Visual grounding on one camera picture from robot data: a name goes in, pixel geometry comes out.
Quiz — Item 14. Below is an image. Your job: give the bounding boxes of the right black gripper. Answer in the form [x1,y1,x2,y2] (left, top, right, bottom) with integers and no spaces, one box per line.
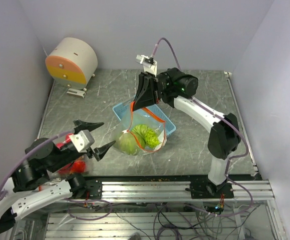
[131,67,181,112]

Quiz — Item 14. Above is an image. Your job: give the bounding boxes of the clear zip bag orange zipper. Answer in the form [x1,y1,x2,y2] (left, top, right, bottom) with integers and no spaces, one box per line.
[34,134,93,186]

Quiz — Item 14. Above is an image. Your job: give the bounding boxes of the red orange bell pepper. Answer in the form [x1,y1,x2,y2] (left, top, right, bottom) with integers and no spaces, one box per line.
[58,160,86,175]

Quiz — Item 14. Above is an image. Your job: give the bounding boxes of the green cabbage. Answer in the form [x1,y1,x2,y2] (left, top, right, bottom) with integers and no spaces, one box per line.
[132,124,152,140]
[116,132,146,156]

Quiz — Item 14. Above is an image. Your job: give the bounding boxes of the green custard apple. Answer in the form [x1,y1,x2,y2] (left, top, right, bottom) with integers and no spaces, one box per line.
[144,129,160,149]

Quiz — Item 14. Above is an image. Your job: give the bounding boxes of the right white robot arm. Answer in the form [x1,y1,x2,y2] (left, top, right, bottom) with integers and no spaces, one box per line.
[132,67,242,198]

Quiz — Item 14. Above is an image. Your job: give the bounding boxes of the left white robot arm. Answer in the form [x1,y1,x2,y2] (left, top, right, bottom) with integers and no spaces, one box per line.
[0,119,114,234]

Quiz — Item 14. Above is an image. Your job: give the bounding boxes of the light blue plastic basket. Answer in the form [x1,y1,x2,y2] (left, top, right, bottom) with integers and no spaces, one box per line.
[112,102,176,137]

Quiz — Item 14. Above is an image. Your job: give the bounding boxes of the white round drawer box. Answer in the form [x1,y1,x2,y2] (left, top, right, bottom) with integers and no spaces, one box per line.
[45,37,98,90]

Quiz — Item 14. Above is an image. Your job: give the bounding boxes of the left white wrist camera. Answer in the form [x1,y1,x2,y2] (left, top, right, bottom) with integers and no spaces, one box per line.
[69,130,95,153]

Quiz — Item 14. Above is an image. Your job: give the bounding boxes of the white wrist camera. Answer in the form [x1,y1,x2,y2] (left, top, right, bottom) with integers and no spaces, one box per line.
[69,130,95,153]
[136,54,157,76]

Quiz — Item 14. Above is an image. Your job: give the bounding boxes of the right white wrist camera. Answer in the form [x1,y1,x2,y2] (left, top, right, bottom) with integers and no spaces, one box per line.
[136,54,157,76]

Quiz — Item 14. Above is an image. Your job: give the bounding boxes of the aluminium rail frame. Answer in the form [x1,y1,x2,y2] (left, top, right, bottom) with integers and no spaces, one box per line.
[9,174,280,240]

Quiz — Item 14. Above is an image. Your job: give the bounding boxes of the loose cables below table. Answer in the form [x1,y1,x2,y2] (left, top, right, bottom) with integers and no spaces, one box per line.
[67,192,258,240]

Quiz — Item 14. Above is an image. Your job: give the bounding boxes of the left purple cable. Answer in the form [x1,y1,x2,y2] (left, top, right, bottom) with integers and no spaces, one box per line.
[0,130,73,208]

